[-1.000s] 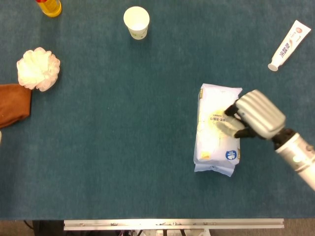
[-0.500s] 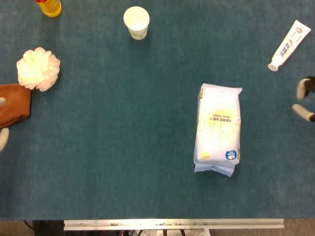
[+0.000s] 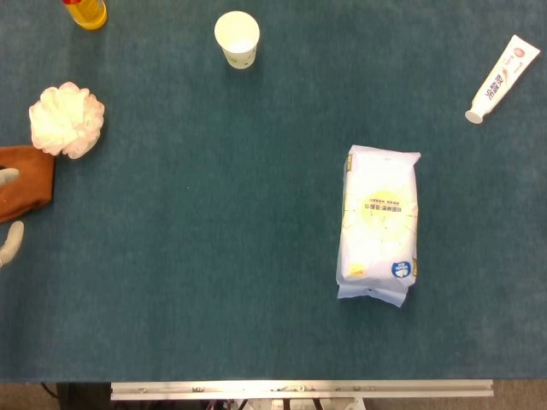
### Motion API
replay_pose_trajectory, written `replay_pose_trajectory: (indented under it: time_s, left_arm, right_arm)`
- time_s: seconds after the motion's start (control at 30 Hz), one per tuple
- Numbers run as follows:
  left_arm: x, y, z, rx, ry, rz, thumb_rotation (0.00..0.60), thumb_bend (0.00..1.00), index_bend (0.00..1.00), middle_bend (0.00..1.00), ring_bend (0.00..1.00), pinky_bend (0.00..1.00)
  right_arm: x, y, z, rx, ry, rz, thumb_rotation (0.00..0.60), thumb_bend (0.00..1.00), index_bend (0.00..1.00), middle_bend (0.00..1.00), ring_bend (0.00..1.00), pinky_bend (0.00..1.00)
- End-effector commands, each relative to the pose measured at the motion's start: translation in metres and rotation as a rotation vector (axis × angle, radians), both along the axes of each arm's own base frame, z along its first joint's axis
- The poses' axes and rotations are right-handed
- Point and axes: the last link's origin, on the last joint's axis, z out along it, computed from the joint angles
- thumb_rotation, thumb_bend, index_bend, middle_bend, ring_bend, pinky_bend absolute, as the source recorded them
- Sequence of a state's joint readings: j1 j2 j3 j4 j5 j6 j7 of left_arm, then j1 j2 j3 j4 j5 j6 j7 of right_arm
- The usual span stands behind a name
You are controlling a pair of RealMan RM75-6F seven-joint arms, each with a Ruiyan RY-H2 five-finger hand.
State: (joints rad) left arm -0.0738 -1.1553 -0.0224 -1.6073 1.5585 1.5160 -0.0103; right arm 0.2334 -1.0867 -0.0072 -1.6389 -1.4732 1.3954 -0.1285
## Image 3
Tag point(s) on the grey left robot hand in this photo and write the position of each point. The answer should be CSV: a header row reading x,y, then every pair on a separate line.
x,y
13,241

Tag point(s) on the white toothpaste tube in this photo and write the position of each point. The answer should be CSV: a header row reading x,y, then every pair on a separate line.
x,y
500,83

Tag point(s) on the brown cloth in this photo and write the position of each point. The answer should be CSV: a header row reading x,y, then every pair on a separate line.
x,y
30,188

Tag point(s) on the pale pink bath pouf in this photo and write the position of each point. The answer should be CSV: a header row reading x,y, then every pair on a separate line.
x,y
66,119

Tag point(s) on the teal table mat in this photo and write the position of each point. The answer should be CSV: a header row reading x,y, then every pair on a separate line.
x,y
213,213

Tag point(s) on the yellow bottle with red cap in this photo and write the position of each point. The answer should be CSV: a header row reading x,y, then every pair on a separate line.
x,y
89,10

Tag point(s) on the white paper cup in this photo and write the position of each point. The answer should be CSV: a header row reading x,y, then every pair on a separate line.
x,y
237,36

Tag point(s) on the white tissue pack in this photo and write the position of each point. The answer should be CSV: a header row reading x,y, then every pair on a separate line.
x,y
376,222

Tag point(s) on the aluminium frame rail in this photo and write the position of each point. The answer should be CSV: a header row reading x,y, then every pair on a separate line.
x,y
299,389

